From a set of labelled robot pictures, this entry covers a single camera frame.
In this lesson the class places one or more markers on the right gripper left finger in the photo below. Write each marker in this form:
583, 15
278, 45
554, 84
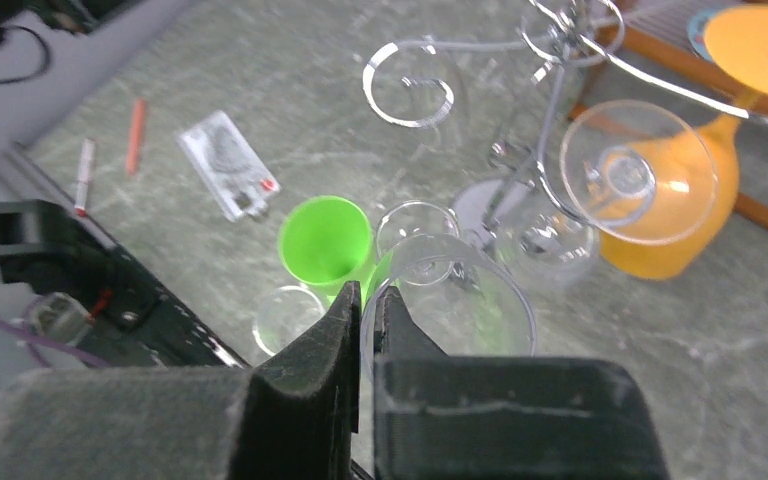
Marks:
291, 417

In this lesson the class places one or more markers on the white pen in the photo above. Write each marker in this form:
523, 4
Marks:
84, 176

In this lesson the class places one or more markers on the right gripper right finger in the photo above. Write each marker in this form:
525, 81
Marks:
438, 416

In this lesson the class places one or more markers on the orange plastic wine glass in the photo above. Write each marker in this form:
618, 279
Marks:
687, 184

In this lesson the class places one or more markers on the clear wine glass by rack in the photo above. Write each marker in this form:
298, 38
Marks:
408, 232

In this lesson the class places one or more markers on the clear wine glass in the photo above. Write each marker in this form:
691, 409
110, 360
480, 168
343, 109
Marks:
408, 232
478, 310
283, 315
539, 244

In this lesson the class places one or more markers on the blue oval plate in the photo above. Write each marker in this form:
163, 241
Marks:
695, 30

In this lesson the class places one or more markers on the red pen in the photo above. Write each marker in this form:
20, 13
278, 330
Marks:
135, 136

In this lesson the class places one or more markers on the green plastic wine glass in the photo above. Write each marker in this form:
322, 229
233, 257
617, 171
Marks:
327, 241

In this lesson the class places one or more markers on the clear plastic card case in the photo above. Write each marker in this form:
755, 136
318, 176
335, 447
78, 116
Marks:
232, 171

